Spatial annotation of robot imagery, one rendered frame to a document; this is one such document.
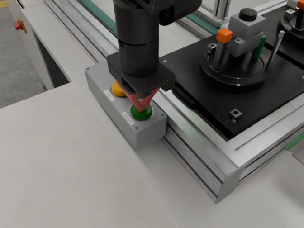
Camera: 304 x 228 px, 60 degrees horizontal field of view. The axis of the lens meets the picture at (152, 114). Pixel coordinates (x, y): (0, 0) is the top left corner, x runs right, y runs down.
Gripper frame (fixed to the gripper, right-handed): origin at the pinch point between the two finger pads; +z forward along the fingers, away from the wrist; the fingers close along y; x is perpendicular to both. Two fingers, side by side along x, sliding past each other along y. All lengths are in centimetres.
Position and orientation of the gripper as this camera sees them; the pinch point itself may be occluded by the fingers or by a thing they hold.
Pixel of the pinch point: (142, 106)
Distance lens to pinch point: 47.1
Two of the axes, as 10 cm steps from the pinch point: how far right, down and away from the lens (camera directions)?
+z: 0.1, 6.6, 7.5
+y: -5.6, -6.2, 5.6
